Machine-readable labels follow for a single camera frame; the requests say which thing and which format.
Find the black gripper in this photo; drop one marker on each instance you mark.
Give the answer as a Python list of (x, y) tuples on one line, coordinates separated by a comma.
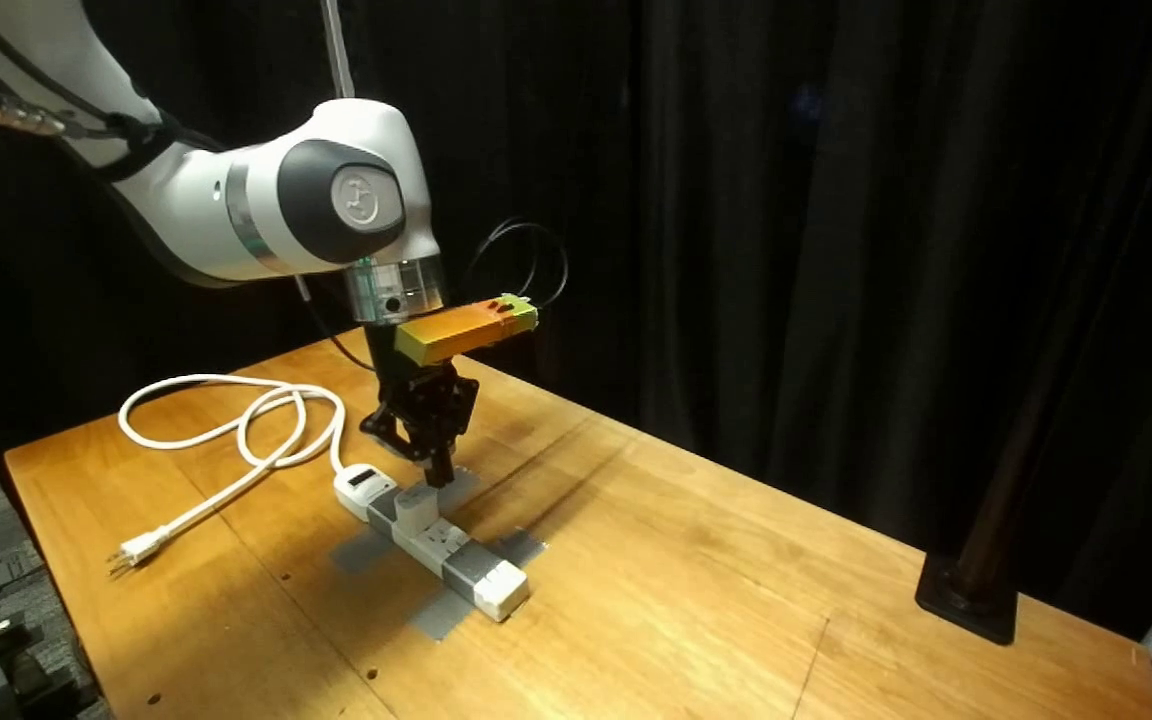
[(423, 403)]

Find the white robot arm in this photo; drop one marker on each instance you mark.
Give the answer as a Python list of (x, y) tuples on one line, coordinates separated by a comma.
[(133, 246)]

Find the white power strip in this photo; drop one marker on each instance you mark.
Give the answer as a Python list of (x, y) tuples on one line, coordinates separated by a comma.
[(418, 526)]

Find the grey tape strip far end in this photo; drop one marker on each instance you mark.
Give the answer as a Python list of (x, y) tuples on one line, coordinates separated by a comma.
[(459, 604)]

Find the silver vertical pole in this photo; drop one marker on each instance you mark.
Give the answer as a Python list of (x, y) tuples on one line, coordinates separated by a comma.
[(337, 51)]

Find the black curtain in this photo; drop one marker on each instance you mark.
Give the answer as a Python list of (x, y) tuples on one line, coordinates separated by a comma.
[(878, 255)]

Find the black clamp on table edge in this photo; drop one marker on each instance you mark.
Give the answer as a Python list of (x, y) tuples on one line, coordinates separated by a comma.
[(975, 594)]

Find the grey tape strip near switch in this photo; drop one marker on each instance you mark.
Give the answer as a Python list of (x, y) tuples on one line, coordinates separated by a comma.
[(360, 548)]

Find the wrist camera orange block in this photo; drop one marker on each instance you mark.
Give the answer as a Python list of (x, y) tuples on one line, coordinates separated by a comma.
[(466, 331)]

